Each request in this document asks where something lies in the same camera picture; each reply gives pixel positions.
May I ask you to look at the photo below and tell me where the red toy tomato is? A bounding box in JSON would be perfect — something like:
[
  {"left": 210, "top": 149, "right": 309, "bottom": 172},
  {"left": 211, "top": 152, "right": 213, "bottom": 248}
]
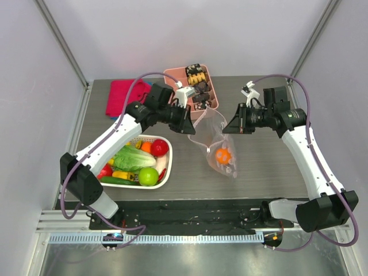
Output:
[{"left": 97, "top": 164, "right": 113, "bottom": 179}]

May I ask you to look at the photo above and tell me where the perforated metal cable tray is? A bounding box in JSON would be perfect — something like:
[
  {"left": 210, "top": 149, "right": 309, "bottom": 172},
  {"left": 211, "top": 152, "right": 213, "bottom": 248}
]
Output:
[{"left": 49, "top": 232, "right": 264, "bottom": 244}]

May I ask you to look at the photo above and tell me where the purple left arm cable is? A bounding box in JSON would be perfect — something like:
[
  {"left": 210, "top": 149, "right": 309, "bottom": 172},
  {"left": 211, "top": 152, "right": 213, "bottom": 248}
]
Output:
[{"left": 60, "top": 71, "right": 181, "bottom": 264}]

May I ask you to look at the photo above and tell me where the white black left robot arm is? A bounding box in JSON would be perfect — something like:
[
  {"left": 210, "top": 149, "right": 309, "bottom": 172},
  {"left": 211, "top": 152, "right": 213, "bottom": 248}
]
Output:
[{"left": 60, "top": 83, "right": 196, "bottom": 229}]

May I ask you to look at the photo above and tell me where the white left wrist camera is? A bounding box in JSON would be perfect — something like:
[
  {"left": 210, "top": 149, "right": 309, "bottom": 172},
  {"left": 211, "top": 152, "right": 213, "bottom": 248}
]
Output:
[{"left": 174, "top": 81, "right": 196, "bottom": 108}]

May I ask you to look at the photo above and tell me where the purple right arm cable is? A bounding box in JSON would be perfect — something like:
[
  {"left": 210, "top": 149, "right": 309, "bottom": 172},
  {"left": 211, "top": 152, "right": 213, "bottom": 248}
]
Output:
[{"left": 251, "top": 74, "right": 359, "bottom": 252}]

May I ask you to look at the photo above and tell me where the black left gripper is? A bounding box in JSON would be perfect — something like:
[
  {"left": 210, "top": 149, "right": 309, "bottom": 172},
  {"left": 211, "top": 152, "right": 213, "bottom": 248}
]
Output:
[{"left": 158, "top": 102, "right": 196, "bottom": 135}]

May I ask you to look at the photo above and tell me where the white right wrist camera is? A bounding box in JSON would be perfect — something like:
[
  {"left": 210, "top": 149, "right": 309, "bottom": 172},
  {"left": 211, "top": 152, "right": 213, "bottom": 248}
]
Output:
[{"left": 240, "top": 81, "right": 260, "bottom": 108}]

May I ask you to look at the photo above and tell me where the yellow black sock roll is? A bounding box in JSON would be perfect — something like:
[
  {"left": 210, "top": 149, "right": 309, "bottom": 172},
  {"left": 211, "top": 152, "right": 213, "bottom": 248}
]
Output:
[{"left": 187, "top": 72, "right": 206, "bottom": 86}]

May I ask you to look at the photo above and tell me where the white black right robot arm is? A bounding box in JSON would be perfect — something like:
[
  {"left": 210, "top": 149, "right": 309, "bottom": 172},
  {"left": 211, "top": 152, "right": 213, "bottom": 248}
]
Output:
[{"left": 223, "top": 82, "right": 358, "bottom": 232}]

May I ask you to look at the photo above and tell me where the green toy lettuce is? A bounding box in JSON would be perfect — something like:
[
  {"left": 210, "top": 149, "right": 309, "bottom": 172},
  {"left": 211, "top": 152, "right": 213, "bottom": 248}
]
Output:
[{"left": 113, "top": 145, "right": 156, "bottom": 172}]

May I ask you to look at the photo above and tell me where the green toy cucumber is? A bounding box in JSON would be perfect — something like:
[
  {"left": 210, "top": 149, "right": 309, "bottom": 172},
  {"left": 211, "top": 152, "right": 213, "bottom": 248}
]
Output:
[{"left": 100, "top": 177, "right": 139, "bottom": 186}]

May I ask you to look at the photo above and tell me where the black patterned sock roll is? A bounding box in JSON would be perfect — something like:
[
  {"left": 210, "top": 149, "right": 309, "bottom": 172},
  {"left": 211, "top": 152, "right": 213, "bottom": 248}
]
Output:
[{"left": 185, "top": 63, "right": 202, "bottom": 76}]

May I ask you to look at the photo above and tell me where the black pink dotted sock roll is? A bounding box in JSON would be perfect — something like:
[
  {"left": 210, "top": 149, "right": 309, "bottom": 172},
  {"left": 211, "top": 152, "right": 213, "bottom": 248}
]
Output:
[{"left": 194, "top": 100, "right": 212, "bottom": 111}]

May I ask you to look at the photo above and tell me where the green toy apple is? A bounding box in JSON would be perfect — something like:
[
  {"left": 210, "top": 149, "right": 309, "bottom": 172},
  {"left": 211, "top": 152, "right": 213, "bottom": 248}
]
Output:
[{"left": 138, "top": 167, "right": 159, "bottom": 186}]

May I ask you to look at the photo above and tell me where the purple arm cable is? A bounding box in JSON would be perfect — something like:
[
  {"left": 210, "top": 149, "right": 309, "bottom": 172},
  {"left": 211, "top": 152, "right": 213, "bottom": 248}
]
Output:
[
  {"left": 60, "top": 71, "right": 181, "bottom": 264},
  {"left": 251, "top": 74, "right": 359, "bottom": 252}
]

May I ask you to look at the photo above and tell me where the small orange toy fruit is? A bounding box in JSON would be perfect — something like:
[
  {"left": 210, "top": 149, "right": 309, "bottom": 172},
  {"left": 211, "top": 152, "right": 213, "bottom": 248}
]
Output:
[{"left": 140, "top": 141, "right": 152, "bottom": 154}]

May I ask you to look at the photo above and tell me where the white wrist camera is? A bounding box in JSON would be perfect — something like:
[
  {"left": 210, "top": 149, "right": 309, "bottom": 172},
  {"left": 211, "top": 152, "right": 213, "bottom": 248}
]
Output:
[
  {"left": 174, "top": 81, "right": 196, "bottom": 108},
  {"left": 240, "top": 81, "right": 260, "bottom": 108}
]

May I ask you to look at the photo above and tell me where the pink divided organizer tray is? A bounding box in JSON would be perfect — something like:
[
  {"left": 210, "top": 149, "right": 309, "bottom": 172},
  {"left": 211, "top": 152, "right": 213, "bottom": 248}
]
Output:
[{"left": 164, "top": 64, "right": 219, "bottom": 120}]

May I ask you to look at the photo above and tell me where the dark brown sock roll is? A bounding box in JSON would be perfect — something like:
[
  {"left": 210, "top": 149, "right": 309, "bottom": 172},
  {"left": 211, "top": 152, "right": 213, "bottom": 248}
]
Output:
[{"left": 193, "top": 81, "right": 210, "bottom": 93}]

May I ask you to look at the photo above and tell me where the white perforated plastic basket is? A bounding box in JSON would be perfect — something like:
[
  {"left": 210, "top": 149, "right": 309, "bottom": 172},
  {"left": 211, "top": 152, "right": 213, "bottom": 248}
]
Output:
[{"left": 101, "top": 135, "right": 173, "bottom": 190}]

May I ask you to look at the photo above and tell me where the red toy chili pepper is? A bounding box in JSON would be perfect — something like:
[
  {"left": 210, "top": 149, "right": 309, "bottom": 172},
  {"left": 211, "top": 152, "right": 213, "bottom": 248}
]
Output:
[{"left": 158, "top": 168, "right": 167, "bottom": 181}]

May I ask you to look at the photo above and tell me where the white toy radish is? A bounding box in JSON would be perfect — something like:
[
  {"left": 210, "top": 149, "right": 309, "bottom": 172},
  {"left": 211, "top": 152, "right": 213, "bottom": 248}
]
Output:
[{"left": 155, "top": 155, "right": 167, "bottom": 174}]

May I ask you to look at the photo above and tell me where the clear zip top bag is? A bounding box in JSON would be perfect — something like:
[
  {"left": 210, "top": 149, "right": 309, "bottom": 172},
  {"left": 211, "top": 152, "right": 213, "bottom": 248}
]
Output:
[{"left": 187, "top": 107, "right": 237, "bottom": 179}]

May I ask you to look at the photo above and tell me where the blue folded cloth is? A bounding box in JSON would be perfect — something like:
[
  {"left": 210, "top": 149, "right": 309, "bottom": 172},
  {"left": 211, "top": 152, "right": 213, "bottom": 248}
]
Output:
[{"left": 110, "top": 81, "right": 153, "bottom": 120}]

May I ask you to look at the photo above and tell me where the magenta folded cloth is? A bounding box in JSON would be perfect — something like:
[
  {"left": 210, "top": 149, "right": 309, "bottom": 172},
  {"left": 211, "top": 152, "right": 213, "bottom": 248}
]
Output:
[{"left": 105, "top": 78, "right": 151, "bottom": 119}]

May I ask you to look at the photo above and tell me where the red toy apple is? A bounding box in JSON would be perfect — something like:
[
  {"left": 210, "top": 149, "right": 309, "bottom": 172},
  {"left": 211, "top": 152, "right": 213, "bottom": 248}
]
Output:
[{"left": 150, "top": 139, "right": 169, "bottom": 157}]

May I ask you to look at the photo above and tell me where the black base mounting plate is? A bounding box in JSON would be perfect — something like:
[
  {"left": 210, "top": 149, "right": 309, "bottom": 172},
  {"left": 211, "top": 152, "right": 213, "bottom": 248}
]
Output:
[{"left": 89, "top": 198, "right": 294, "bottom": 235}]

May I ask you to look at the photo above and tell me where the black brown sock roll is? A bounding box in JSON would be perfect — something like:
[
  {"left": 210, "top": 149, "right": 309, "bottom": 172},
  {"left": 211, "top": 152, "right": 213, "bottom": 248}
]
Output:
[{"left": 192, "top": 93, "right": 211, "bottom": 103}]

